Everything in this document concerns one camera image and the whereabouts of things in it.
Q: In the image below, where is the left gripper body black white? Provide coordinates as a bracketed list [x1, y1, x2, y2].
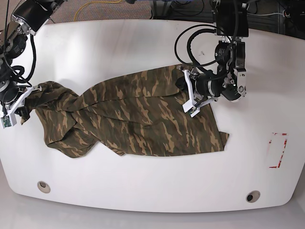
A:
[177, 65, 219, 109]

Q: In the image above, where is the yellow cable on floor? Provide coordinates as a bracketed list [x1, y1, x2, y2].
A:
[74, 0, 120, 22]

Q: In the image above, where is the right table cable grommet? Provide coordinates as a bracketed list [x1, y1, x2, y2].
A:
[246, 190, 261, 203]

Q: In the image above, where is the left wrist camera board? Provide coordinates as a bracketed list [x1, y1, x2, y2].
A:
[183, 105, 200, 118]

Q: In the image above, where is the black cable loop on table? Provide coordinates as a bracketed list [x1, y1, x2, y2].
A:
[174, 23, 221, 72]

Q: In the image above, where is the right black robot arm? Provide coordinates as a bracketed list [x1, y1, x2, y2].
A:
[0, 0, 64, 128]

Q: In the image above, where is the white cable on floor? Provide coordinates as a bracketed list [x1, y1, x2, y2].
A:
[247, 11, 286, 17]

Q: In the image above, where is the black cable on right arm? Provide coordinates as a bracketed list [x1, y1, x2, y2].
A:
[9, 35, 37, 84]

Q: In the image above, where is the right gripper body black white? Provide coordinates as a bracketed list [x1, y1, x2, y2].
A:
[2, 85, 42, 117]

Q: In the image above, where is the camouflage t-shirt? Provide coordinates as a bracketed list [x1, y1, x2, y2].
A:
[25, 65, 229, 158]

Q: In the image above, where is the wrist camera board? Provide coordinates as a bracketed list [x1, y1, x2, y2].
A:
[183, 105, 200, 118]
[0, 115, 17, 129]

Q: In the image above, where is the red tape rectangle marking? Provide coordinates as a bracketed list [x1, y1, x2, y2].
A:
[267, 133, 288, 168]

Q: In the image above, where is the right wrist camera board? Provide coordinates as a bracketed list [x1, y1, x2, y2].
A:
[0, 115, 17, 129]

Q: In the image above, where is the left table cable grommet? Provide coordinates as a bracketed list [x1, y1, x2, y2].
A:
[37, 181, 51, 194]

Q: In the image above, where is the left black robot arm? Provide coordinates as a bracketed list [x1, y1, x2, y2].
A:
[176, 0, 249, 117]

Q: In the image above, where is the table cable grommet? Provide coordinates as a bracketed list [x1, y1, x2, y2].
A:
[37, 181, 51, 194]
[246, 190, 261, 203]

